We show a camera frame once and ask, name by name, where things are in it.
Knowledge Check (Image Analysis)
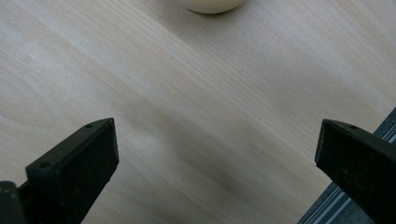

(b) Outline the grey metal table edge rail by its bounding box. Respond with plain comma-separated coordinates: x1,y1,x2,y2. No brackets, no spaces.
296,106,396,224

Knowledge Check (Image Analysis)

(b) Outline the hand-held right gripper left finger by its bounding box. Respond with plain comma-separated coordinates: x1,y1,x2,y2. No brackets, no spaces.
17,117,120,224

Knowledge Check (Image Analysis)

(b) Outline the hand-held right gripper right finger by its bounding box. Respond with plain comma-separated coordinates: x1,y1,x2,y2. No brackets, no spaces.
314,119,396,224

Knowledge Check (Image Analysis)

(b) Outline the cream round bowl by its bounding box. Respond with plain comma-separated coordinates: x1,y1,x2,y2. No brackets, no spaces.
174,0,250,15

